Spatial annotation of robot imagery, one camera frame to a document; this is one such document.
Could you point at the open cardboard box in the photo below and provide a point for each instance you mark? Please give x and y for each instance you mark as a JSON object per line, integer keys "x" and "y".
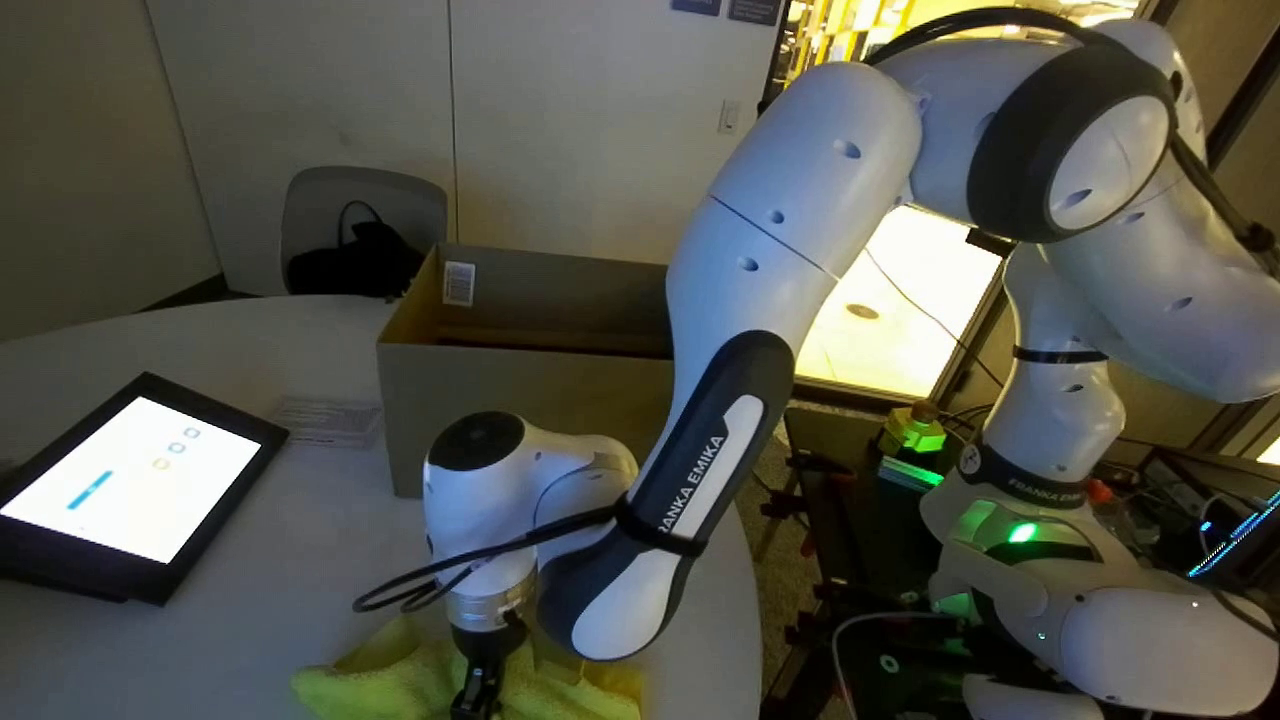
{"x": 520, "y": 400}

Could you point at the black bag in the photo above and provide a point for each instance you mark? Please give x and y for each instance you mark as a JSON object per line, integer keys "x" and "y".
{"x": 360, "y": 262}

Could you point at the lit glass panel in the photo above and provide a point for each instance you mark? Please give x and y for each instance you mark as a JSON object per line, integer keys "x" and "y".
{"x": 900, "y": 330}

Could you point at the yellow towel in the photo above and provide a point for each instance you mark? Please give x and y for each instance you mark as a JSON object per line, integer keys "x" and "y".
{"x": 400, "y": 675}

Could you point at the dark wall sign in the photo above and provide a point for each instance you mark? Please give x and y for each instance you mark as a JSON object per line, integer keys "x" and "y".
{"x": 696, "y": 5}
{"x": 753, "y": 9}

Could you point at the white wall switch plate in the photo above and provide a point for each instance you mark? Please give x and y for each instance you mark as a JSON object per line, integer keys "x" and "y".
{"x": 730, "y": 117}

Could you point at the yellow emergency stop button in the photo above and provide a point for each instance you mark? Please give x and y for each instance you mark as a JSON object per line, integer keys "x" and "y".
{"x": 912, "y": 432}

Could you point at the grey chair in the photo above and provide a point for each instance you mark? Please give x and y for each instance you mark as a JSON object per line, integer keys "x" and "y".
{"x": 320, "y": 200}

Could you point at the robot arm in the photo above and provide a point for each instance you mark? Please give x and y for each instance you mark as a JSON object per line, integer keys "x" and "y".
{"x": 820, "y": 180}

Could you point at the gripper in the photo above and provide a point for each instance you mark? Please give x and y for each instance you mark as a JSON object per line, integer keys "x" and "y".
{"x": 492, "y": 645}

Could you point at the black tablet with lit screen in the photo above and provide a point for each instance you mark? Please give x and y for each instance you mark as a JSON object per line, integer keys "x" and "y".
{"x": 130, "y": 480}

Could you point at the white printed paper card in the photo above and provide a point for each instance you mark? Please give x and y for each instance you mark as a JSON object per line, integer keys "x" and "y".
{"x": 325, "y": 420}

